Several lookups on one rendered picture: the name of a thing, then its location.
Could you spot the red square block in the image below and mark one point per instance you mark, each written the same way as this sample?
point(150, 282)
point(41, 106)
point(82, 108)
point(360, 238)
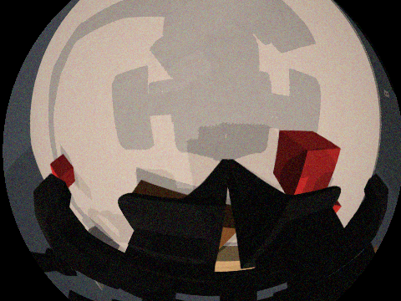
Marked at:
point(61, 168)
point(305, 161)
point(336, 207)

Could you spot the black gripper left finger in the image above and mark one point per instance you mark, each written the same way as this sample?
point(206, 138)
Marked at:
point(199, 215)

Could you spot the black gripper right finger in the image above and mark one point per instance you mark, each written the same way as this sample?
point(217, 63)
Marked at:
point(260, 211)

